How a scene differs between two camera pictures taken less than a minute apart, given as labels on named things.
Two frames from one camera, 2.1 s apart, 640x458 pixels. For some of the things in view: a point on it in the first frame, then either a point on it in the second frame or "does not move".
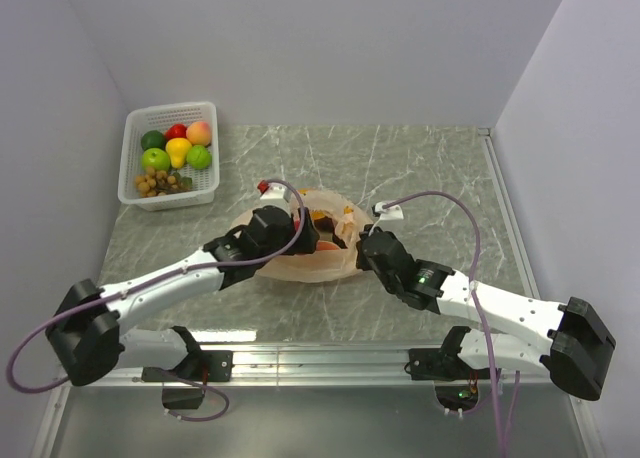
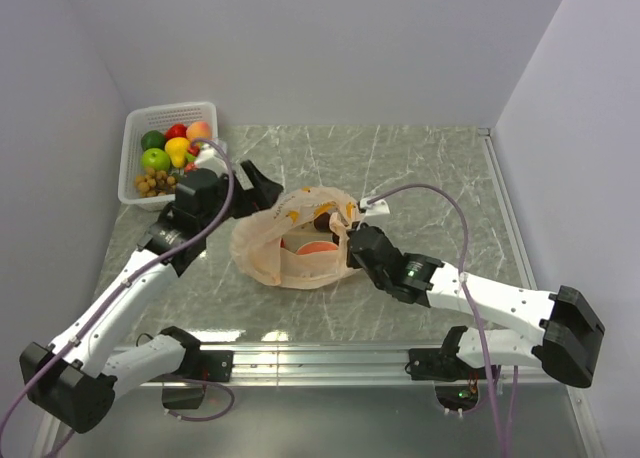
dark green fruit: [152, 139] does not move
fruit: [157, 183] does not move
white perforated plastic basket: [137, 123] does not move
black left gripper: [306, 243] -> [261, 196]
